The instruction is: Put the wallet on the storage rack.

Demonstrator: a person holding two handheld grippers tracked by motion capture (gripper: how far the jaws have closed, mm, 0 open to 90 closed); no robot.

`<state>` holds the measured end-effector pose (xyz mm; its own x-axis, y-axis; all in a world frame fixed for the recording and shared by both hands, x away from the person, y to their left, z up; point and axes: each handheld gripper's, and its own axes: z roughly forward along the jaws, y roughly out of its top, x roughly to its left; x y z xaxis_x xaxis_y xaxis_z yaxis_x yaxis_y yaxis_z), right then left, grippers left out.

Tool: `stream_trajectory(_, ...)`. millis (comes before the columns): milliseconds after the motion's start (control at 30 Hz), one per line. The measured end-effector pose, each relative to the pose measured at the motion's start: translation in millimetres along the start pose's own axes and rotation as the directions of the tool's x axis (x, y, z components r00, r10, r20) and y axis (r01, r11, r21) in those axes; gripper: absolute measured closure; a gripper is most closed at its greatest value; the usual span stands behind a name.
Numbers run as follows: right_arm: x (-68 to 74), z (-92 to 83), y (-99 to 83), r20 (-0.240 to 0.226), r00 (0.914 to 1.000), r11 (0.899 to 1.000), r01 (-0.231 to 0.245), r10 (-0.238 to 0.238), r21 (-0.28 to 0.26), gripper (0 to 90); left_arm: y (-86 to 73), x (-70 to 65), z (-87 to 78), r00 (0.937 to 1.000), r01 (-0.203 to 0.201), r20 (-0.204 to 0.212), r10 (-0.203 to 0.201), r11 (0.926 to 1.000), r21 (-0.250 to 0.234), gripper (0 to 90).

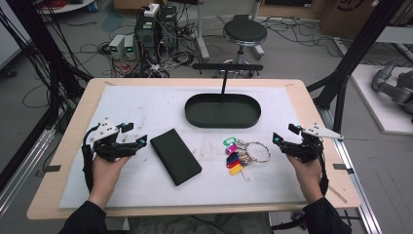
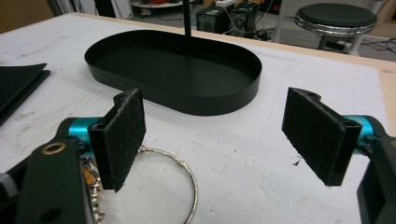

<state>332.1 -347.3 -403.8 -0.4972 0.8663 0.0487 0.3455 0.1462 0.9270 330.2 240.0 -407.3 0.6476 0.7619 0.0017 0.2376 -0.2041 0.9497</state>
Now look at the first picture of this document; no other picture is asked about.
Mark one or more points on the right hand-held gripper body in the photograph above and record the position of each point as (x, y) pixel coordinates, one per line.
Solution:
(307, 148)

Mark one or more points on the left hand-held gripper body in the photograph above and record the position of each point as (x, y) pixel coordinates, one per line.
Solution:
(105, 129)

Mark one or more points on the black power bank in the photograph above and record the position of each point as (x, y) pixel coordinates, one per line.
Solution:
(175, 156)

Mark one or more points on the black oval tray key stand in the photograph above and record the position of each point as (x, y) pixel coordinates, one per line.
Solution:
(222, 112)

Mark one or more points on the person's right hand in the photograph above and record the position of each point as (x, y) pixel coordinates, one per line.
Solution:
(308, 177)

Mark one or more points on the person's left hand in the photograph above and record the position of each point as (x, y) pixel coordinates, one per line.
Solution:
(105, 175)

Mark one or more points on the black tape strip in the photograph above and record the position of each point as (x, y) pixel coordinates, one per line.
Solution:
(342, 168)
(52, 168)

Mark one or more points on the white platform board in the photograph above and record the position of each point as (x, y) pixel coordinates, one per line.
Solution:
(373, 107)

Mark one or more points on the white bench power supply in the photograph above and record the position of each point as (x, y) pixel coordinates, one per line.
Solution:
(130, 45)
(116, 45)

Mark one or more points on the black computer tower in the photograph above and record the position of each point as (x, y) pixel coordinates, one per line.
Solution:
(168, 26)
(146, 32)

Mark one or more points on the person's lap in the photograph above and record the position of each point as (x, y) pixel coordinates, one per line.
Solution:
(195, 226)

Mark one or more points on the black round stool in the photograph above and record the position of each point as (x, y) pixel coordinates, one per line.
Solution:
(245, 31)

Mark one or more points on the white power strip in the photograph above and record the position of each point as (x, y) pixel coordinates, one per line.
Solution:
(152, 9)

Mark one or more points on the cardboard box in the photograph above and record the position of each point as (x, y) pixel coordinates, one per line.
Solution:
(344, 16)

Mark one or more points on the aluminium rail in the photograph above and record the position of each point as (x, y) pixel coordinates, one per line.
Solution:
(22, 169)
(360, 182)

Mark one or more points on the black frame post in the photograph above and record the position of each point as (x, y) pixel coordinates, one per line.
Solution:
(42, 48)
(357, 48)

